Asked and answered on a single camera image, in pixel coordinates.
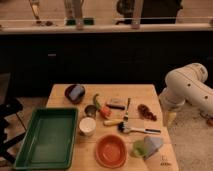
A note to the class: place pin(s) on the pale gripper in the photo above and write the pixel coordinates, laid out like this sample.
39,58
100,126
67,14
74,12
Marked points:
169,117

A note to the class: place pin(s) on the dark red grape bunch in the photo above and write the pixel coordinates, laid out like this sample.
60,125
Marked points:
145,112

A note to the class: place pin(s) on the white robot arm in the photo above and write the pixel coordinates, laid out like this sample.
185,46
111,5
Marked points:
186,84

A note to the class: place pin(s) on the green plastic tray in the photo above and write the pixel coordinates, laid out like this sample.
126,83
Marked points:
49,140

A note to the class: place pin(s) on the green cup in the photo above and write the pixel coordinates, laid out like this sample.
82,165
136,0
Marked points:
139,148

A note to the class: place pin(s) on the metal fork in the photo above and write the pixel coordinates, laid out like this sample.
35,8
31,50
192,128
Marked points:
125,118

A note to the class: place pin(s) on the black head dish brush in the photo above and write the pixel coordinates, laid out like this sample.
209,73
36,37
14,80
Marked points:
125,128

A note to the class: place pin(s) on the yellow banana toy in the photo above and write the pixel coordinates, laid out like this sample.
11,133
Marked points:
112,122

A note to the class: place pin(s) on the orange carrot piece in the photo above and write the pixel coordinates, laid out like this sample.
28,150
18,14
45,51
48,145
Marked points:
105,112

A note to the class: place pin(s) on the orange bowl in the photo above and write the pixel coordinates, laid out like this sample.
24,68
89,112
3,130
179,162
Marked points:
110,151

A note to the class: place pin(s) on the green chili pepper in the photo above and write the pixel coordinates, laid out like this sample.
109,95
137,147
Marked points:
95,102

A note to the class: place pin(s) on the small metal cup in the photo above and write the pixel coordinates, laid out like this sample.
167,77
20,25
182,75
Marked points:
90,111

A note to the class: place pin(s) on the white cup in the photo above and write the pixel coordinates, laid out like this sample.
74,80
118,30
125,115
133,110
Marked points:
87,126

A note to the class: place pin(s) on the blue sponge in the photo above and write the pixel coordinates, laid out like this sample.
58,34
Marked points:
76,92

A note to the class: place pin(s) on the dark maroon bowl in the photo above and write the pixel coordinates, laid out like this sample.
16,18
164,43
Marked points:
68,90

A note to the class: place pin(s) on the black chair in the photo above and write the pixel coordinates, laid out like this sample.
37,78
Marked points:
10,107

